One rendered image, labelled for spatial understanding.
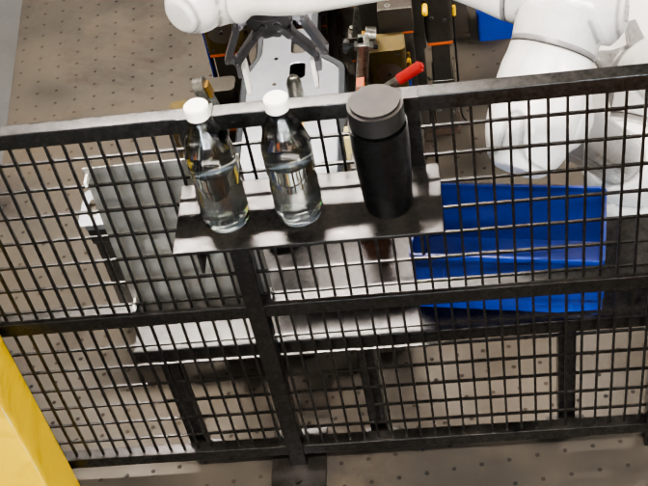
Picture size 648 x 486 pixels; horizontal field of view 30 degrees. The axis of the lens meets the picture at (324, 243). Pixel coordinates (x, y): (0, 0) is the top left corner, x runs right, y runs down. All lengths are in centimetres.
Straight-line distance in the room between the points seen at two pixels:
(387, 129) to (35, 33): 205
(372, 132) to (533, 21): 46
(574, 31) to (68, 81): 168
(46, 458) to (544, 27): 110
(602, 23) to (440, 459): 84
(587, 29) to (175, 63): 152
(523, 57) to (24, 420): 100
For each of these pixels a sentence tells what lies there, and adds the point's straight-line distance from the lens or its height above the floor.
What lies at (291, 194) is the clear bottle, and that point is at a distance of 156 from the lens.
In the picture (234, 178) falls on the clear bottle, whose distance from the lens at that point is 157.
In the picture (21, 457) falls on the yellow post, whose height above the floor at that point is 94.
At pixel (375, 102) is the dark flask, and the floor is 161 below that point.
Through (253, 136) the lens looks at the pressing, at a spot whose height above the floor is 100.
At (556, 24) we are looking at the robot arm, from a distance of 185.
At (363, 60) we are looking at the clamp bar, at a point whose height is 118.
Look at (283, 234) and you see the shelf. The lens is 160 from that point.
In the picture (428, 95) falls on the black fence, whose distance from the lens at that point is 159.
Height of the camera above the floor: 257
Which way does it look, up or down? 46 degrees down
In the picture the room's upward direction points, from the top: 12 degrees counter-clockwise
